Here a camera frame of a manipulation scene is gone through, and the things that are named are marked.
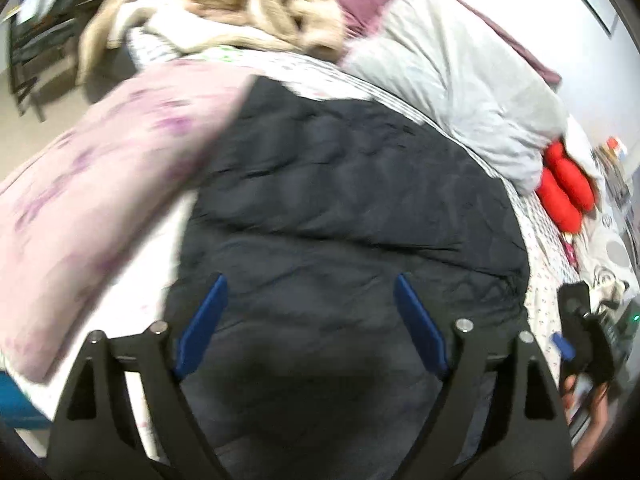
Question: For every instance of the bed with cherry print sheet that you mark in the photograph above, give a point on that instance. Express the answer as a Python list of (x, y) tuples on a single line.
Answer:
[(545, 270)]

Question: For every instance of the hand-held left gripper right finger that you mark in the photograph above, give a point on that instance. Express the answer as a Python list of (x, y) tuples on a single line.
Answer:
[(420, 330)]

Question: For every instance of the person's right forearm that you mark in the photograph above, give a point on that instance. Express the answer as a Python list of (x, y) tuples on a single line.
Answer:
[(595, 420)]

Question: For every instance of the tissue box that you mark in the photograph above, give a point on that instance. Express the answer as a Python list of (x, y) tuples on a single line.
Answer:
[(616, 147)]

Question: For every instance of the stack of books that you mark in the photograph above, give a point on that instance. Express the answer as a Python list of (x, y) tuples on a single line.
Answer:
[(617, 180)]

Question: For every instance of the beige fleece blanket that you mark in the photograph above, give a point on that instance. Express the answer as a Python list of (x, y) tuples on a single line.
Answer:
[(260, 5)]

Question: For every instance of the pink floral pillow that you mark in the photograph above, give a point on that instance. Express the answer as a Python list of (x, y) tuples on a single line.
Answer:
[(100, 185)]

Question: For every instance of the red flower cushion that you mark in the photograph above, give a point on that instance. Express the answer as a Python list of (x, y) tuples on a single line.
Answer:
[(557, 205), (570, 175)]

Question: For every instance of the blue box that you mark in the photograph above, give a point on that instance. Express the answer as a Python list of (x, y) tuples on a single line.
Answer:
[(20, 400)]

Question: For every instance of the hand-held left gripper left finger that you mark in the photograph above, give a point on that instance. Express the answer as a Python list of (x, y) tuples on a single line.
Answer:
[(200, 330)]

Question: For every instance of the white pillow black print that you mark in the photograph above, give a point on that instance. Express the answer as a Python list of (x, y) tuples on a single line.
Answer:
[(582, 145)]

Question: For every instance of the white pillow grey print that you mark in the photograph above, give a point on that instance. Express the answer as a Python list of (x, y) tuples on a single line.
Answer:
[(612, 250)]

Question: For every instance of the white tote bag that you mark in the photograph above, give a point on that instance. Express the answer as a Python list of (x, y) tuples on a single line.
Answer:
[(607, 282)]

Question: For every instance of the black padded jacket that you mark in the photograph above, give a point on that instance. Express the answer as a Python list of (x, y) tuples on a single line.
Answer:
[(350, 210)]

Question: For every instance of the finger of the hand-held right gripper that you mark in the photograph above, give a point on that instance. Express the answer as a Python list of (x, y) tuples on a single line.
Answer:
[(563, 346)]

